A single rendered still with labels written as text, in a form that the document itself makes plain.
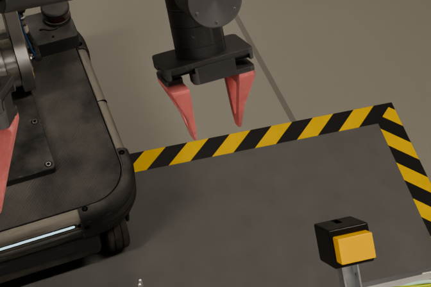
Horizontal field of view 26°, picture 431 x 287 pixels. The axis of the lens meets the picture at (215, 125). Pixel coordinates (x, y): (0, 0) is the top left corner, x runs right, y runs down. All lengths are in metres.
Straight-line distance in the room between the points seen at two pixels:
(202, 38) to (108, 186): 1.05
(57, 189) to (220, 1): 1.16
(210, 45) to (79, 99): 1.19
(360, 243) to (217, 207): 1.27
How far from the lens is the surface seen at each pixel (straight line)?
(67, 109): 2.17
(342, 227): 1.04
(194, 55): 1.02
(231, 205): 2.28
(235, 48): 1.04
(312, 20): 2.70
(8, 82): 0.74
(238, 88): 1.05
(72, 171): 2.06
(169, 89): 1.03
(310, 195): 2.30
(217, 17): 0.94
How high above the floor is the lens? 1.89
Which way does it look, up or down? 51 degrees down
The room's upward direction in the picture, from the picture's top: straight up
